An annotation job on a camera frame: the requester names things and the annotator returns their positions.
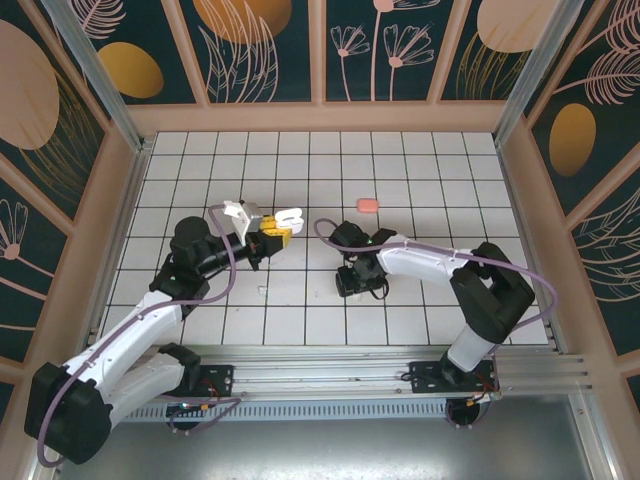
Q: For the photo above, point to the white earbud charging case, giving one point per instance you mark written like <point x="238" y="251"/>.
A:
<point x="290" y="216"/>

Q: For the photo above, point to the pink eraser block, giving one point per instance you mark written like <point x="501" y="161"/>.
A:
<point x="367" y="205"/>

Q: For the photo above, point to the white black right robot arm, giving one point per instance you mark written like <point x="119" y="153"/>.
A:
<point x="425" y="262"/>

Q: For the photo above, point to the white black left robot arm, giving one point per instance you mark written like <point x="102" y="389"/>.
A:
<point x="135" y="330"/>

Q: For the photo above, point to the perforated metal strip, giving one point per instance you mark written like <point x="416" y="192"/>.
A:
<point x="325" y="410"/>

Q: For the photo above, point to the aluminium side rail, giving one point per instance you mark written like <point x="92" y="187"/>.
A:
<point x="518" y="200"/>
<point x="129" y="210"/>

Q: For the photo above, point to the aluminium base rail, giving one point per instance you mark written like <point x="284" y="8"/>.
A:
<point x="325" y="372"/>

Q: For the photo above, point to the aluminium frame post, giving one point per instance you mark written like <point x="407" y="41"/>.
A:
<point x="107" y="90"/>
<point x="535" y="70"/>
<point x="597" y="430"/>

